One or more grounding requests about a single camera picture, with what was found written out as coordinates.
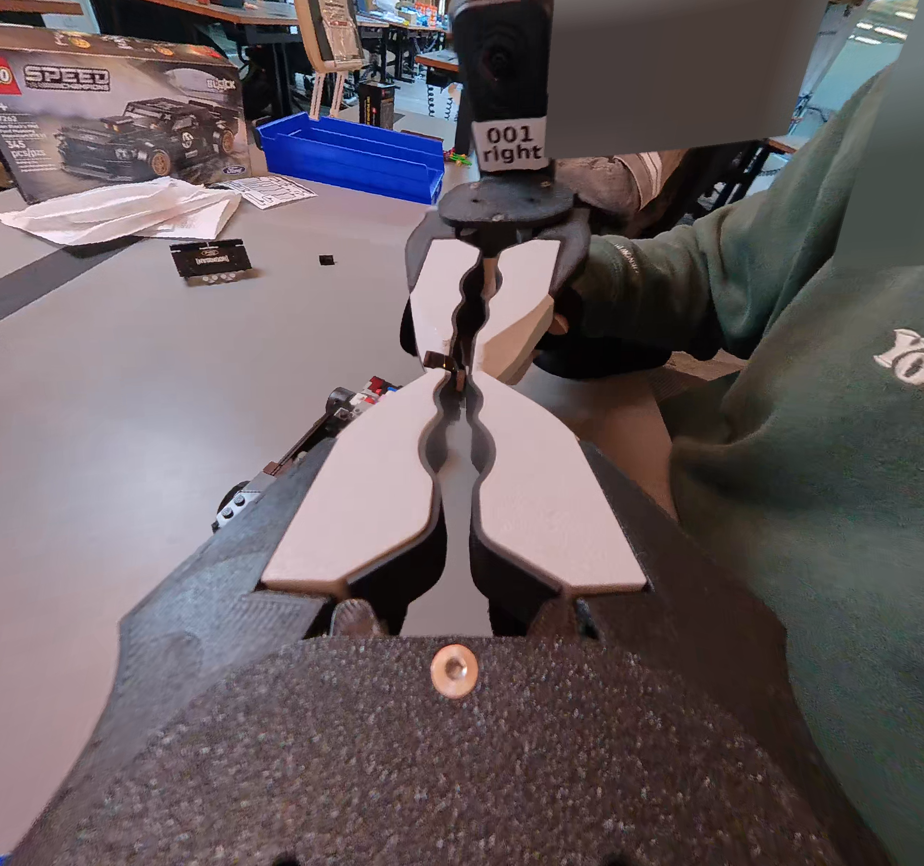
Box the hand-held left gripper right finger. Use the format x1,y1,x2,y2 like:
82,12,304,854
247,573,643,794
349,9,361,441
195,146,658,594
464,371,649,599

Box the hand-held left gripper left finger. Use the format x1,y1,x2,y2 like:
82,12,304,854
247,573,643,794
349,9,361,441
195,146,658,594
260,369,450,599

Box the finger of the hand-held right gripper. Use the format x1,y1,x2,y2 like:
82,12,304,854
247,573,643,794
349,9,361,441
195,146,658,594
468,239,564,385
408,237,493,365

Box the black lego car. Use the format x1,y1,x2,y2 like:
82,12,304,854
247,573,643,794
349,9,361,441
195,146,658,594
213,374,408,538

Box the person's right forearm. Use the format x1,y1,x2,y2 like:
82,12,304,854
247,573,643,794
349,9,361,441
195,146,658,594
600,159,817,365

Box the black printed lego plate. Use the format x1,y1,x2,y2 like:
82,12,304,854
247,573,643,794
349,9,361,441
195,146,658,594
169,237,255,287

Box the lego set box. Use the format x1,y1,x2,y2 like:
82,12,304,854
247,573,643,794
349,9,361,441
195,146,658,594
0,24,264,206

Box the person's right hand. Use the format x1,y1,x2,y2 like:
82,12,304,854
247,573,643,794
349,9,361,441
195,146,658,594
536,237,638,370

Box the blue plastic bin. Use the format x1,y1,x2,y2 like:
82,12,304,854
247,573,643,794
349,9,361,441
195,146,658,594
256,112,447,207

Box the background booklet stand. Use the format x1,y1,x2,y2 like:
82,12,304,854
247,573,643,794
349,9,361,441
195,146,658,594
279,0,372,76

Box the folded paper sheet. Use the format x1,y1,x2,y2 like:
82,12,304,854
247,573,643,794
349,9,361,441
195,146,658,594
227,172,317,212

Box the person's green sweatshirt torso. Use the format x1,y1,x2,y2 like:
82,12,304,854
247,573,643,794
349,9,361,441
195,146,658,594
667,65,924,866

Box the background wooden desk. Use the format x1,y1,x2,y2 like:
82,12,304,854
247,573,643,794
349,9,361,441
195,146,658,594
107,0,307,33

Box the crumpled white paper bags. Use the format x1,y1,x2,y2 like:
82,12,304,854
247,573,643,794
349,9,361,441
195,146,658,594
0,177,245,248

